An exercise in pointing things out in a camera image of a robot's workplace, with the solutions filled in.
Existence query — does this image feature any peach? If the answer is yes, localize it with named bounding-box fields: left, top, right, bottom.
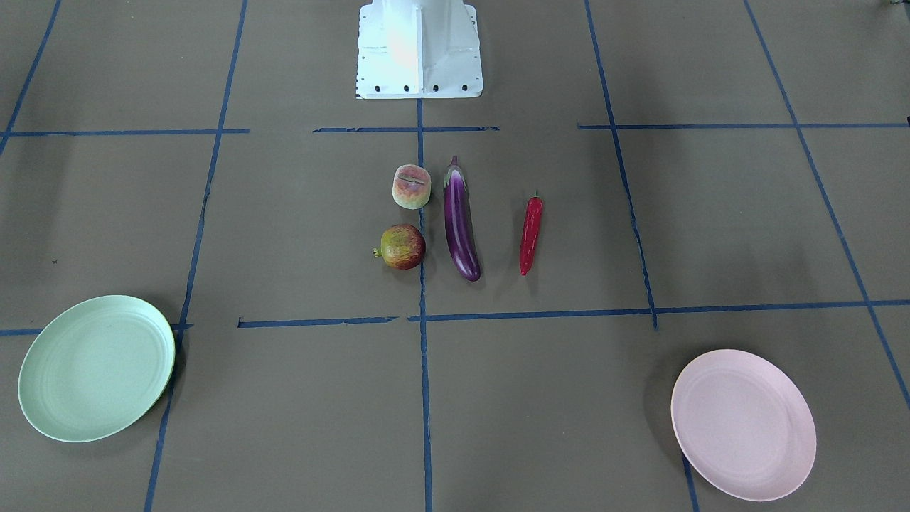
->
left=391, top=164, right=432, bottom=210

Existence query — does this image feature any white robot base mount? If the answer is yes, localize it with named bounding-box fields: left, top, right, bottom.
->
left=355, top=1, right=484, bottom=100

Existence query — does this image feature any pink plate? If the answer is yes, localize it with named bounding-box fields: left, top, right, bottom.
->
left=670, top=349, right=817, bottom=502

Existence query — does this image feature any red chili pepper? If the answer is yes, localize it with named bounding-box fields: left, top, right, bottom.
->
left=519, top=194, right=544, bottom=276

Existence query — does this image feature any green plate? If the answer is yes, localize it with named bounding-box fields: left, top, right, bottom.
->
left=17, top=295, right=176, bottom=443

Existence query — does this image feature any purple eggplant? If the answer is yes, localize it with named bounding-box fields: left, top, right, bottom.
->
left=443, top=156, right=481, bottom=282

